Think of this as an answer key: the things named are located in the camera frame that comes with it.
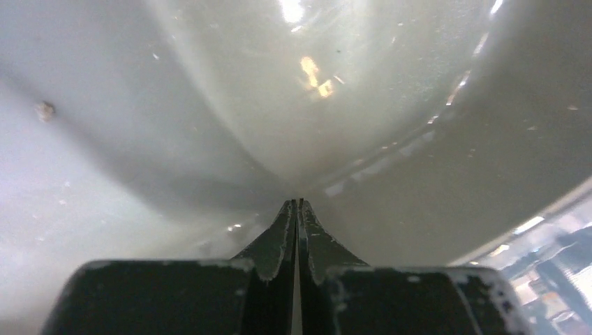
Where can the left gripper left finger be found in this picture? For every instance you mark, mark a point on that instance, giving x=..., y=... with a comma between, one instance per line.
x=250, y=293

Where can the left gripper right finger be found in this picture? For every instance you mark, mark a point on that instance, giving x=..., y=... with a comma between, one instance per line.
x=341, y=294

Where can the grey translucent litter box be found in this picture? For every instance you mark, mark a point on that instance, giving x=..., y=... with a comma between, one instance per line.
x=422, y=133

